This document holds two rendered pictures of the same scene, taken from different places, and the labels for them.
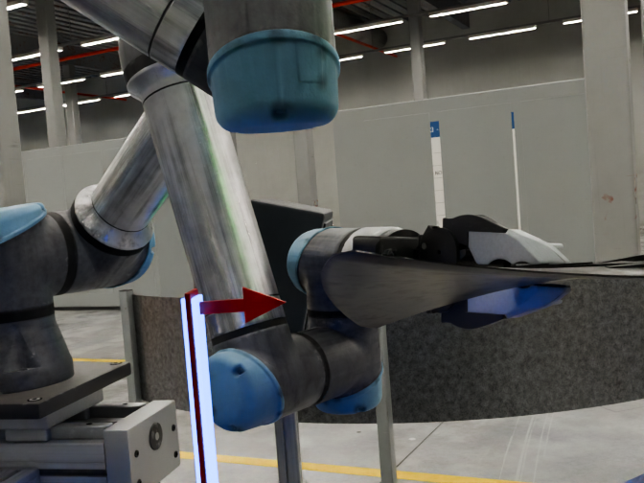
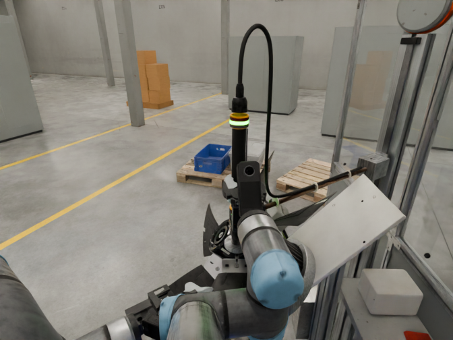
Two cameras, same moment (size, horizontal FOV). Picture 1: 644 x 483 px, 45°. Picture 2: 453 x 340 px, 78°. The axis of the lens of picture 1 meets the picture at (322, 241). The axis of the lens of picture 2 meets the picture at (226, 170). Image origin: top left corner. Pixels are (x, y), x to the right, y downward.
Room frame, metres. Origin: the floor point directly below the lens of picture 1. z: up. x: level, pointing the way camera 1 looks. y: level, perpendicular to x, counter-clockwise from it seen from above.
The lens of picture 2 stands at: (0.55, 0.37, 1.77)
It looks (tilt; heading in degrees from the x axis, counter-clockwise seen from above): 24 degrees down; 268
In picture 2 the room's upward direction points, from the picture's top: straight up
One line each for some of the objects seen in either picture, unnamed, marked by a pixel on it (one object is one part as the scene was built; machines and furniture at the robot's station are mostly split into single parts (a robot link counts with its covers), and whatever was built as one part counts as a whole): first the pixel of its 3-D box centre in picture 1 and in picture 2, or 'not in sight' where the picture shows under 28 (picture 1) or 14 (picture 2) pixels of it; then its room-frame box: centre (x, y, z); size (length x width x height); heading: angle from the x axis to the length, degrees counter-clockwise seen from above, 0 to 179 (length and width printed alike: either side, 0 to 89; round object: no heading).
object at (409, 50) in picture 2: not in sight; (389, 131); (-0.08, -0.61, 1.48); 0.05 x 0.03 x 0.62; 121
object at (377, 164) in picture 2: not in sight; (373, 166); (-0.04, -0.58, 1.35); 0.10 x 0.07 x 0.09; 31
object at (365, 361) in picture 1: (335, 359); not in sight; (0.82, -0.01, 1.08); 0.11 x 0.08 x 0.11; 140
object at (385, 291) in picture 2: not in sight; (386, 287); (-0.09, -0.41, 0.92); 0.17 x 0.16 x 0.11; 176
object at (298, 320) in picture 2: not in sight; (313, 312); (0.15, -0.46, 0.73); 0.15 x 0.09 x 0.22; 176
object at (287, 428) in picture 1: (286, 415); not in sight; (1.05, 0.07, 0.96); 0.03 x 0.03 x 0.20; 86
